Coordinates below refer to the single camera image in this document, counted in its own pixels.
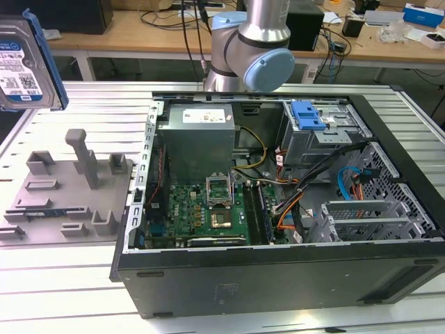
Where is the orange power wire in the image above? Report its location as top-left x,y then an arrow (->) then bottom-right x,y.
350,168 -> 380,202

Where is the hard disk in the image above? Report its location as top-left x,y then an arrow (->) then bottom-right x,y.
0,8 -> 70,112

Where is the metal disk bay cage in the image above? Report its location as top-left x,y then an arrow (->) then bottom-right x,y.
307,200 -> 437,244

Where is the metal socket cover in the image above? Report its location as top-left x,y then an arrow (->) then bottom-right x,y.
207,173 -> 233,209

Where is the grey power supply unit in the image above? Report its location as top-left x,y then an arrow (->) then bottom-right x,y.
158,104 -> 238,185

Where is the CPU socket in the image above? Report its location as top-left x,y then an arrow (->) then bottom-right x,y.
209,207 -> 234,230

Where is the green motherboard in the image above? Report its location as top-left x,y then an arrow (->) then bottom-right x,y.
145,180 -> 291,246

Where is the black RAM stick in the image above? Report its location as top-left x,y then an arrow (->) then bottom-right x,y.
256,183 -> 274,244

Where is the black case fan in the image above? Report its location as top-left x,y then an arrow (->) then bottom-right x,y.
145,144 -> 171,223

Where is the black graphics card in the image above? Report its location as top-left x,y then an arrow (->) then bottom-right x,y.
187,237 -> 247,248

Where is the metal optical drive cage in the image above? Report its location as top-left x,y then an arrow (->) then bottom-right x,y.
277,100 -> 369,168

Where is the blue plastic latch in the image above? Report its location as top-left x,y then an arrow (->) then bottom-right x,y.
291,100 -> 327,132

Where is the black PC case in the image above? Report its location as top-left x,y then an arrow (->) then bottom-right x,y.
109,90 -> 445,319

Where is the wooden desk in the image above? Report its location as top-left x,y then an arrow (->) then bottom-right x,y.
34,6 -> 445,70

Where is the grey parts rack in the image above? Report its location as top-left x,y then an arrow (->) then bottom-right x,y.
0,128 -> 135,246

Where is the RAM stick with blue label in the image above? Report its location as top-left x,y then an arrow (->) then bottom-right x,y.
24,208 -> 69,218

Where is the large black box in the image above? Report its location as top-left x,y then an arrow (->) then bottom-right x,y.
0,0 -> 114,35

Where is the flat grey box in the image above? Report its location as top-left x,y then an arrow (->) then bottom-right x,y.
363,10 -> 406,26

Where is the clear plastic bag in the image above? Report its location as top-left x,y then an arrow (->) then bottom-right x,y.
378,20 -> 418,45

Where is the small white open box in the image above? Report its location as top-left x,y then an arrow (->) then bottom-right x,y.
420,31 -> 445,50

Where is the blue cardboard box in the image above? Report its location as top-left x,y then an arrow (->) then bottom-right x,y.
403,3 -> 445,29

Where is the yellow and black wire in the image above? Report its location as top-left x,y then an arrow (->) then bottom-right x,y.
232,125 -> 268,172

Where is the coloured wire bundle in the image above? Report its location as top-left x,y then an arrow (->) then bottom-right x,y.
273,177 -> 307,232

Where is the black cable bundle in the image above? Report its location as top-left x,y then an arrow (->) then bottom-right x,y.
295,141 -> 368,192

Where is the blue data wire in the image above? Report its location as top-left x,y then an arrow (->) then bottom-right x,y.
336,166 -> 366,202

